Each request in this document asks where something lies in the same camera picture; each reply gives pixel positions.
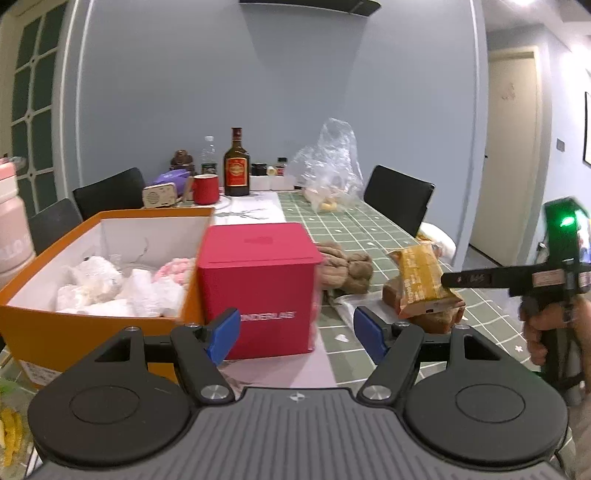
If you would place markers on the pink fluffy soft item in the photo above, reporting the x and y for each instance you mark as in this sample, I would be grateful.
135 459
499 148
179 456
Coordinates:
175 268

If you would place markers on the brown figurine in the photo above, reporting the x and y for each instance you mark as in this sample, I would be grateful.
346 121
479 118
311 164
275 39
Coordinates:
182 159

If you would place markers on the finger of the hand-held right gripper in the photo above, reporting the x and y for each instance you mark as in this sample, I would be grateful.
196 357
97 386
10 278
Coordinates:
480 279

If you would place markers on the yellow object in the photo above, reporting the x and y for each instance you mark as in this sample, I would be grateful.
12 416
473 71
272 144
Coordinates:
10 431

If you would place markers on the white bag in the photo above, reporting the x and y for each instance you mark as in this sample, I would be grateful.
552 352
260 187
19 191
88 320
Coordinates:
436 236

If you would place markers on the purple bag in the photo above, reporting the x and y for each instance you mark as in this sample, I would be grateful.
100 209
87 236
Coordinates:
173 177

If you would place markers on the person's right hand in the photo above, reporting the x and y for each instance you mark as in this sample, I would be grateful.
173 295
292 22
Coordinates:
535 323

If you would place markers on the black wall shelf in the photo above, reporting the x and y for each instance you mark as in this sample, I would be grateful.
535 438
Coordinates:
314 5

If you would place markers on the bread loaf in clear bag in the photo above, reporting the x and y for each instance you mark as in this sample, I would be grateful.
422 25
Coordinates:
438 322

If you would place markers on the light switch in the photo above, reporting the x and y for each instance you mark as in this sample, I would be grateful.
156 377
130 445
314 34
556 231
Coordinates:
561 144

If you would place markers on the white fluffy plush toy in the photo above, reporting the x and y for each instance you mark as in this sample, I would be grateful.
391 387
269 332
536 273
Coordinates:
97 277

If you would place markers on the red square box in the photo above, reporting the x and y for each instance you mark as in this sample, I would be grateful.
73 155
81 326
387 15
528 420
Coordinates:
258 286

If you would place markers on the black jar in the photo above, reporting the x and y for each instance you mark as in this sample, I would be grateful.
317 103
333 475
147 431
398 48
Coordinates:
259 169

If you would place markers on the red cup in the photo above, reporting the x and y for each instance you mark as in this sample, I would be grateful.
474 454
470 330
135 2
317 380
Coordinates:
205 190

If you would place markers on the green checked tablecloth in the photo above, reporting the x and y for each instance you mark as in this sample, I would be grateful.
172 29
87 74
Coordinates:
392 221

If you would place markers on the white container row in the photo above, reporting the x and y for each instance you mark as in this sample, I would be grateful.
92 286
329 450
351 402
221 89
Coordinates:
272 183

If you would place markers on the pink water bottle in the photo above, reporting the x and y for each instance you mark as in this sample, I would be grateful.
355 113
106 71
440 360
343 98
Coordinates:
14 221

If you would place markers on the cream door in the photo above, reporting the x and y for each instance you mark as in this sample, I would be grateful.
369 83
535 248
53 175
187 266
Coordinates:
505 157

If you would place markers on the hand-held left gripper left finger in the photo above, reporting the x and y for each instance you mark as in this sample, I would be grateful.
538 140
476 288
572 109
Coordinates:
226 333

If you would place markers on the framed wall picture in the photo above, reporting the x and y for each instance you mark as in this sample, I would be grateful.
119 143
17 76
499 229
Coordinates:
587 129

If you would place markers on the dark liquor bottle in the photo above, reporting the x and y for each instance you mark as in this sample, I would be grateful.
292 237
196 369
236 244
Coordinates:
236 173

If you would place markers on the glass pane door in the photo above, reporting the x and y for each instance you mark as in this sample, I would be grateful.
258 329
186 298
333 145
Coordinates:
32 106

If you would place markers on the brown plush toy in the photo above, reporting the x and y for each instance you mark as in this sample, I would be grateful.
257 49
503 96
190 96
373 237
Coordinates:
346 270

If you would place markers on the clear plastic bag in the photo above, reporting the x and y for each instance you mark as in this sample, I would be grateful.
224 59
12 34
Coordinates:
330 161

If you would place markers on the white soft cloth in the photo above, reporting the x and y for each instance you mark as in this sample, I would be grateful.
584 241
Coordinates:
170 297
70 297
137 290

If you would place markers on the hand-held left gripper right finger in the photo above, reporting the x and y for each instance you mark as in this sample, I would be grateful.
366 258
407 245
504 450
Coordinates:
369 334

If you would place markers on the orange cardboard box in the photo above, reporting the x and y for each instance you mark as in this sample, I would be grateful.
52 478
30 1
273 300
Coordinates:
92 332

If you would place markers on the orange bread packet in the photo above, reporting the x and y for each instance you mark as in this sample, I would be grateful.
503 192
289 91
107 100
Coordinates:
420 277

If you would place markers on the clear plastic bottle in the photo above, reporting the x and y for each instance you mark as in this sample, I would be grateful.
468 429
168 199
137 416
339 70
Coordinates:
209 154

